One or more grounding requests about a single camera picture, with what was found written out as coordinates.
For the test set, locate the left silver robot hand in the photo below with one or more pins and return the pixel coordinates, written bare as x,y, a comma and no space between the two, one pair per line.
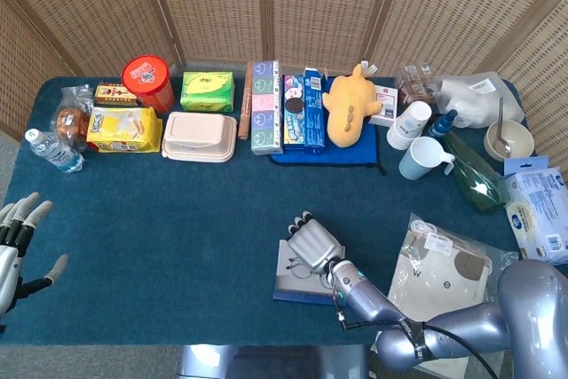
9,263

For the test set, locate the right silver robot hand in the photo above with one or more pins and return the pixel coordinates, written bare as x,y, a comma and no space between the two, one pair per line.
315,246

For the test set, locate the wire-frame eyeglasses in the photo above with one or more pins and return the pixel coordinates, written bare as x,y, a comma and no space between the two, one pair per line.
302,270

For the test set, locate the blue grey glasses case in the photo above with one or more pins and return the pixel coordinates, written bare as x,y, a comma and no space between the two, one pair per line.
302,297

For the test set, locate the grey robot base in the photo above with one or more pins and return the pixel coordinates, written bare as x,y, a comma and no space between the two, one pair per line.
266,363

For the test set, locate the clear plastic water bottle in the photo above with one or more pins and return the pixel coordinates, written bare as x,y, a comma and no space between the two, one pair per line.
55,152

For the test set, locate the open blue cardboard box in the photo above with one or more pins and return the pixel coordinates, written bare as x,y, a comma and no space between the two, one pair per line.
314,121

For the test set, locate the blue yellow cookie box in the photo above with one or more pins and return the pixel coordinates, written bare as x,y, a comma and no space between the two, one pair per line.
294,121

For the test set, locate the light blue mug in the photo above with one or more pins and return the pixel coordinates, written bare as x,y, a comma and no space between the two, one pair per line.
419,161

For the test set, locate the teal carpet table cover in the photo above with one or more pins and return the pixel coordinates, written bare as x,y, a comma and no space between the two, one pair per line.
177,219

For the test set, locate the pastel tissue pack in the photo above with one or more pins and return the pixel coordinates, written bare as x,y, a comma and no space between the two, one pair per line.
266,108

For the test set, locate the yellow plush toy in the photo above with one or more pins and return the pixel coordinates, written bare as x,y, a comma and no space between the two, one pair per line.
350,104

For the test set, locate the stack of white paper cups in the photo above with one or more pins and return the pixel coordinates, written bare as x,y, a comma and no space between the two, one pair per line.
408,126

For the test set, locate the bagged brown bread bun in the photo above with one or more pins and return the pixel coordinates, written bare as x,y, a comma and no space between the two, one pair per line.
71,121

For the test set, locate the small white red box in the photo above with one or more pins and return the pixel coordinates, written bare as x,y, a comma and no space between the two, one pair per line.
386,104

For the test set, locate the beige plastic lunch box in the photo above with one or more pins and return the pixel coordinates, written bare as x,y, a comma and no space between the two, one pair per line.
197,135

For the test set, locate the green glass bottle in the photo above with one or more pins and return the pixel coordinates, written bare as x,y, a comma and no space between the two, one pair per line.
475,175

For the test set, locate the yellow biscuit pack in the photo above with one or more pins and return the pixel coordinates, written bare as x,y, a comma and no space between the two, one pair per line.
124,130

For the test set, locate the dark blue small bottle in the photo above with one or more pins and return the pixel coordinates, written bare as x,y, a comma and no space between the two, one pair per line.
444,123

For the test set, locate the clear pack of brown snacks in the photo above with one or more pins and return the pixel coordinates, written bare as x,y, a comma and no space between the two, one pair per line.
412,86

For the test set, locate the green tissue pack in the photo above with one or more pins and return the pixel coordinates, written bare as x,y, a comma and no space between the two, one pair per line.
206,90

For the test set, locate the white filled plastic bag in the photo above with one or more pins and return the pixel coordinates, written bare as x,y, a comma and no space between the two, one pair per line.
475,99

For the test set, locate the metal spoon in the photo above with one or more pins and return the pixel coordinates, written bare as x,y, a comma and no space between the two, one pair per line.
500,121

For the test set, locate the blue white wipes pack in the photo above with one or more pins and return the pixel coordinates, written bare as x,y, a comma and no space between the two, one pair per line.
539,219

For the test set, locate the beige bowl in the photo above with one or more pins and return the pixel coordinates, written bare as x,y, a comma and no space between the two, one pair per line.
519,139

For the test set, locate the orange tub with red lid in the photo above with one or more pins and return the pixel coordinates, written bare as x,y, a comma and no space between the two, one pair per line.
146,75

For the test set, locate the woven rattan folding screen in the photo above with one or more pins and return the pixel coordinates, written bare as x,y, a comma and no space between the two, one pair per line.
310,6

